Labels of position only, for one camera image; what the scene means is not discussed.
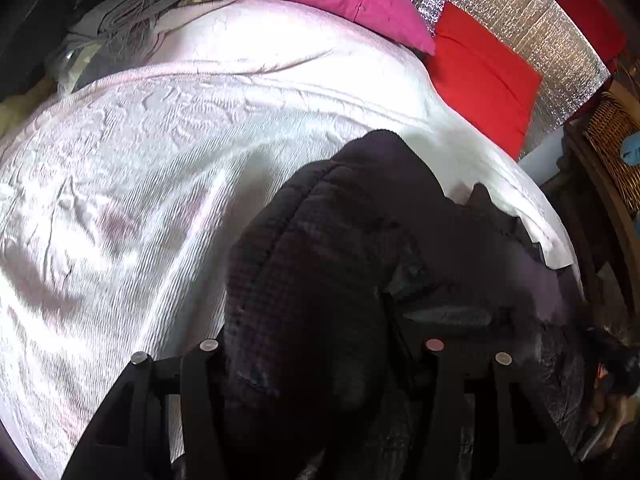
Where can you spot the dark quilted zip jacket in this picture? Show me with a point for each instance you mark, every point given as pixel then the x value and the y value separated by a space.
pixel 310 285

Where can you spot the wooden side table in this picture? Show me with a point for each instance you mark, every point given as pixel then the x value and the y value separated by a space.
pixel 600 220

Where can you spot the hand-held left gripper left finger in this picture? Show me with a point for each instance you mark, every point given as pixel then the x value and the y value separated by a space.
pixel 200 385

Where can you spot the white textured bed sheet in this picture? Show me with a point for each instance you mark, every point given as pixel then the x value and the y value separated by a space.
pixel 150 185

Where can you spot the blue rag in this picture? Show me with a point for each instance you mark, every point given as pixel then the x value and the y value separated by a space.
pixel 631 149

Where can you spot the grey fringed cloth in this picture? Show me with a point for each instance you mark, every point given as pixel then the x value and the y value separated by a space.
pixel 130 15

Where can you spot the cream leather sofa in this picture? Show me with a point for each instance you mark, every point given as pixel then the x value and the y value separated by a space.
pixel 25 110

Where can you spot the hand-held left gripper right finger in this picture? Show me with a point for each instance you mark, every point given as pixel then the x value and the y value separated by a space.
pixel 450 385

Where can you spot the red cloth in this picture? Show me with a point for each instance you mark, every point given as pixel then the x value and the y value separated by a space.
pixel 585 0

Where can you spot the red pillow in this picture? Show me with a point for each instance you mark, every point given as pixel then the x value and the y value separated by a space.
pixel 485 80

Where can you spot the wicker basket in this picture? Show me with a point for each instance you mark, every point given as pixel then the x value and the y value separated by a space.
pixel 617 135

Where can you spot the person's right hand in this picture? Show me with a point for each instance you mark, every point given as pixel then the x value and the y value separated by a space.
pixel 610 425

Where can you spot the silver foil insulation board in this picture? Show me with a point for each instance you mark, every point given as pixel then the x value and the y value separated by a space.
pixel 540 25

